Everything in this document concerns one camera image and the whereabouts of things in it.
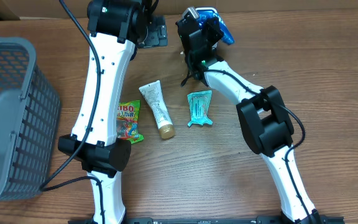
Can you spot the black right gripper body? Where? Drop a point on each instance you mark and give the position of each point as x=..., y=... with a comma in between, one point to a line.
x=209, y=32

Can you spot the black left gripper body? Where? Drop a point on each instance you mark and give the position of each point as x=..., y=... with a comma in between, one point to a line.
x=157, y=34

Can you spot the blue snack bar wrapper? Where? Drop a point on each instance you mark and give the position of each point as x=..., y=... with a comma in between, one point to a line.
x=206, y=13

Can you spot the teal tissue packet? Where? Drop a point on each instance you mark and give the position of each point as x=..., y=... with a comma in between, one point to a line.
x=199, y=103

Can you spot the green gummy candy bag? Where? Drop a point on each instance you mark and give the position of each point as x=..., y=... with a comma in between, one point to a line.
x=127, y=121

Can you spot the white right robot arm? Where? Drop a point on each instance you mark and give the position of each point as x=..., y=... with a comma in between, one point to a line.
x=265, y=121

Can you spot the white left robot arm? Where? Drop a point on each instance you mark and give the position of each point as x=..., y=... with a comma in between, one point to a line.
x=116, y=29

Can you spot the white barcode scanner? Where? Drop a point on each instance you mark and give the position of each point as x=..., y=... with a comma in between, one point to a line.
x=192, y=12

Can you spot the white tube gold cap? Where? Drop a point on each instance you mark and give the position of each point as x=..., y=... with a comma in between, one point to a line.
x=153, y=95

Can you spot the grey plastic basket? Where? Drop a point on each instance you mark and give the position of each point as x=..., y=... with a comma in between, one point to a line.
x=29, y=113

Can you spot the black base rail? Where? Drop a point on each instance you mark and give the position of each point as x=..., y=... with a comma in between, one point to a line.
x=257, y=220

